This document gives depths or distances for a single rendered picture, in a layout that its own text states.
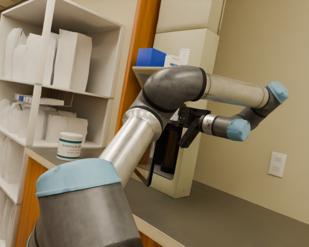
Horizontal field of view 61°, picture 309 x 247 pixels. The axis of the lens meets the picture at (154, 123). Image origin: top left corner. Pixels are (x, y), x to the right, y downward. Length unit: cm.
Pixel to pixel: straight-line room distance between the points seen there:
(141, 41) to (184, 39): 26
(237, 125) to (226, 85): 17
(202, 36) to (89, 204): 101
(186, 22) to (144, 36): 25
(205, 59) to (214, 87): 50
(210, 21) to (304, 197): 91
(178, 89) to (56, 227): 45
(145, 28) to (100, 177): 118
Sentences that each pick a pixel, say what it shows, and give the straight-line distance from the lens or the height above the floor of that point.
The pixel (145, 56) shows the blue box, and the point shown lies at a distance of 128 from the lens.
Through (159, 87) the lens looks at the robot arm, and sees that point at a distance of 67.
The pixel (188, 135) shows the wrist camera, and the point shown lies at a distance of 100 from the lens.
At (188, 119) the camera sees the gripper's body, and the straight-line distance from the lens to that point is 99.
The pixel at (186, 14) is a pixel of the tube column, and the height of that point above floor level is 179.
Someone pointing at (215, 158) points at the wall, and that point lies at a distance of 160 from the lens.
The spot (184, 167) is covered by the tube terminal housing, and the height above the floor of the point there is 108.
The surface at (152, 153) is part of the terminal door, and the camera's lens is 111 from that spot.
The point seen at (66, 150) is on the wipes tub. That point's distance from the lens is 158.
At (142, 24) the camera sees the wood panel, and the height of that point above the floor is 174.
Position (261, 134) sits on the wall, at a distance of 148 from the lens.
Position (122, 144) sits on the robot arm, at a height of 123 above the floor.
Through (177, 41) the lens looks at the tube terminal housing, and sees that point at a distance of 131.
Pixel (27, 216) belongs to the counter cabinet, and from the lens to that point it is 190.
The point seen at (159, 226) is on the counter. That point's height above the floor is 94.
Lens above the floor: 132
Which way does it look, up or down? 3 degrees down
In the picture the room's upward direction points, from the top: 10 degrees clockwise
